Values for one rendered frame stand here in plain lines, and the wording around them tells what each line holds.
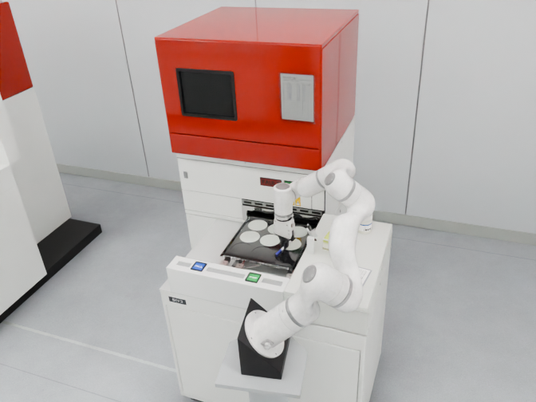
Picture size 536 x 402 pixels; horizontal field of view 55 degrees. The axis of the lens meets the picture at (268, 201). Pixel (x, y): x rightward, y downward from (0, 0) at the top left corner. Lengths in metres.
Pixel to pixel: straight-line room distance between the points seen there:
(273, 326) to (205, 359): 0.82
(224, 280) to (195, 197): 0.78
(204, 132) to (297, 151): 0.49
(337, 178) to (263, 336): 0.63
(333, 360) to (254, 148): 1.04
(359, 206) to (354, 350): 0.64
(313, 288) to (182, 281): 0.82
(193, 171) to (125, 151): 2.31
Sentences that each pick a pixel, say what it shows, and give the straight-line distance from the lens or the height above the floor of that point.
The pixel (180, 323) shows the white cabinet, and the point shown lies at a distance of 2.53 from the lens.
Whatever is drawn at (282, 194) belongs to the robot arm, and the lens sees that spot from 2.26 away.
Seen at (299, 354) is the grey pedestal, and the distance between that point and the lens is 2.08.
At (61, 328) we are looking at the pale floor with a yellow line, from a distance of 3.69.
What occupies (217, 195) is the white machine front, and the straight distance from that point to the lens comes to 2.79.
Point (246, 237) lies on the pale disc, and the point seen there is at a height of 0.90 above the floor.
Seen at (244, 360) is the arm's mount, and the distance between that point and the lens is 1.97.
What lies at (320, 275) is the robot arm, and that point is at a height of 1.29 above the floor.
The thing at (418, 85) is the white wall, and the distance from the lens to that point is 3.82.
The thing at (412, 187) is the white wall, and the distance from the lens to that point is 4.14.
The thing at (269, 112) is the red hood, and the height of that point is 1.50.
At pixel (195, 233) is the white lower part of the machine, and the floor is 0.69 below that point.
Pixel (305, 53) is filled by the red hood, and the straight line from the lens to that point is 2.25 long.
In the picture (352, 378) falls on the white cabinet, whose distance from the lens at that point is 2.36.
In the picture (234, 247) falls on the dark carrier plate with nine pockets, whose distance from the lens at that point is 2.50.
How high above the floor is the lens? 2.36
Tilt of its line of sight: 31 degrees down
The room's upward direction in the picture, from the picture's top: 3 degrees counter-clockwise
